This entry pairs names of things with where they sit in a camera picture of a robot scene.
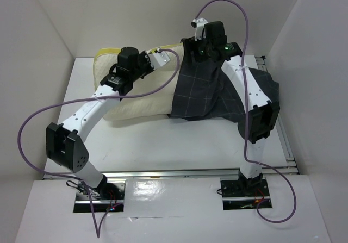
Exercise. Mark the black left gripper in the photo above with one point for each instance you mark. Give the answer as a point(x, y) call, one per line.
point(144, 56)

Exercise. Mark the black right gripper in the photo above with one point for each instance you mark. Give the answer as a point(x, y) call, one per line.
point(190, 44)

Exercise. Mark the cream memory foam pillow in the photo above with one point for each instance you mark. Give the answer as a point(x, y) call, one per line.
point(159, 103)

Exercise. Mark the dark grey checked pillowcase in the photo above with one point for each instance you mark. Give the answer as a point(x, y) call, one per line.
point(203, 91)

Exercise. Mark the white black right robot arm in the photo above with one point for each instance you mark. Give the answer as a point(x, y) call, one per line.
point(260, 111)

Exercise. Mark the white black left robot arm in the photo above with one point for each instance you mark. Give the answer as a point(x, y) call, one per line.
point(65, 141)

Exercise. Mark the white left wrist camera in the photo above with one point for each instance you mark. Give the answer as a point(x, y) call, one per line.
point(158, 58)

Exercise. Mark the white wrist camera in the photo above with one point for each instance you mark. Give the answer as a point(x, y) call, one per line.
point(158, 58)
point(199, 25)

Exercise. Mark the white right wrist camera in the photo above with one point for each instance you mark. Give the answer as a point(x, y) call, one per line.
point(199, 25)

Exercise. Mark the aluminium front rail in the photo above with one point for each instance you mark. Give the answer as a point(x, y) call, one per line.
point(288, 170)

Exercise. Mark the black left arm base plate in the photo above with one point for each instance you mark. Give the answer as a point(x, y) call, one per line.
point(117, 191)

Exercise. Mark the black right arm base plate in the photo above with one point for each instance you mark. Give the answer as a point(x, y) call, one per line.
point(233, 188)

